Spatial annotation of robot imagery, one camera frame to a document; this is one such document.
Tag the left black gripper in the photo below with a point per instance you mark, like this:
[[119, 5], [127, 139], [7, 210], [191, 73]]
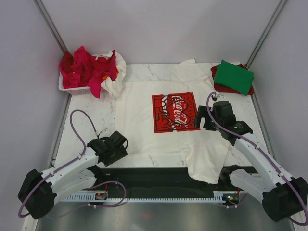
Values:
[[121, 153]]

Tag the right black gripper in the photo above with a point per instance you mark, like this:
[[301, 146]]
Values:
[[202, 112]]

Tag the white Coca-Cola t-shirt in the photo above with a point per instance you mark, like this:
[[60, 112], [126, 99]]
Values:
[[157, 118]]

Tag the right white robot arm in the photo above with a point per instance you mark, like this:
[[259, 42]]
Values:
[[280, 194]]

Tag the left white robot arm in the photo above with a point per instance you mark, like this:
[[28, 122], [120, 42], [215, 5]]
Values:
[[41, 191]]

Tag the dark red folded t-shirt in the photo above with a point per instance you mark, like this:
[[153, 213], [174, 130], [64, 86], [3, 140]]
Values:
[[225, 89]]

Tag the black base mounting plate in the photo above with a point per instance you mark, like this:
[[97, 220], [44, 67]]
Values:
[[158, 181]]

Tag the green folded t-shirt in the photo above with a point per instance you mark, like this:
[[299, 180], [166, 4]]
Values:
[[237, 77]]

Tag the white plastic laundry basket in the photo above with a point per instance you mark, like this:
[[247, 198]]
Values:
[[74, 90]]

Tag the magenta crumpled t-shirt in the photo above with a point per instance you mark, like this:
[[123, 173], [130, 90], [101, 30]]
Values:
[[115, 76]]

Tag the dark red crumpled t-shirt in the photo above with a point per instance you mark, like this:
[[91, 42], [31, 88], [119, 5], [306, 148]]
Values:
[[66, 62]]

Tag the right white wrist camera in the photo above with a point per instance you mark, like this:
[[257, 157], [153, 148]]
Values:
[[217, 97]]

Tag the white slotted cable duct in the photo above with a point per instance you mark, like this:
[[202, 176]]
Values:
[[96, 197]]

